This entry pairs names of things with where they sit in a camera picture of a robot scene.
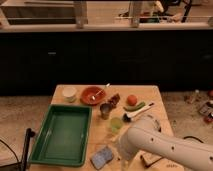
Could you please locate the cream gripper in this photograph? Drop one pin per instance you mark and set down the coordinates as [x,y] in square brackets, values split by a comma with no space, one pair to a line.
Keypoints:
[124,165]

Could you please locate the blue sponge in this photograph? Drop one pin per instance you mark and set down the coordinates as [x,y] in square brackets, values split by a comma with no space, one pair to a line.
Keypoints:
[102,157]

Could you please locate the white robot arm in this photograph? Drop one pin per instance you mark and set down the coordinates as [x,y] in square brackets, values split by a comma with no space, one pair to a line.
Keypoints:
[145,134]

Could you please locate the green plastic cup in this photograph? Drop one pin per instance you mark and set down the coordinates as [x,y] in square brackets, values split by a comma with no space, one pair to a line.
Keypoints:
[116,124]

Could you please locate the metal cup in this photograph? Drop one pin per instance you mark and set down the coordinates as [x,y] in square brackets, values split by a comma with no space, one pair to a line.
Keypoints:
[105,110]

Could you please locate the white small cup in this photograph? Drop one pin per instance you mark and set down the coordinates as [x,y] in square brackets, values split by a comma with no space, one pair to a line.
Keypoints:
[69,93]

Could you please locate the wooden block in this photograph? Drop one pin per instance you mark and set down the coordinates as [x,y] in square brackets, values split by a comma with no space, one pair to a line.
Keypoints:
[149,160]

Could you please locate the green cucumber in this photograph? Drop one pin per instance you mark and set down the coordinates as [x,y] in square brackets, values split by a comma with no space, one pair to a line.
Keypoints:
[134,108]

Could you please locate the orange tomato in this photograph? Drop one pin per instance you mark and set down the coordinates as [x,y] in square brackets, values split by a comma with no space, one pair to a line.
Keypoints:
[131,100]

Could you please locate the brown toy food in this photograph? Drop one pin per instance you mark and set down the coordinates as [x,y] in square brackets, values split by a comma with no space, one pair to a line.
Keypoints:
[113,101]

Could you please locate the green plastic tray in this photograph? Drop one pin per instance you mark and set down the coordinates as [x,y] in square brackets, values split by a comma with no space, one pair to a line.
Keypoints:
[63,136]

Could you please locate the red bowl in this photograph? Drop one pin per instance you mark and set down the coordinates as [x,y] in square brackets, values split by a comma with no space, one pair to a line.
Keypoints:
[90,91]

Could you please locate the white plastic spoon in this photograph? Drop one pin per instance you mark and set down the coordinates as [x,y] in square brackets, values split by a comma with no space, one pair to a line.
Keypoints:
[94,96]

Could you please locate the black stand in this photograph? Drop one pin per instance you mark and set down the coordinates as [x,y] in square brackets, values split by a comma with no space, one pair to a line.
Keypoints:
[22,163]

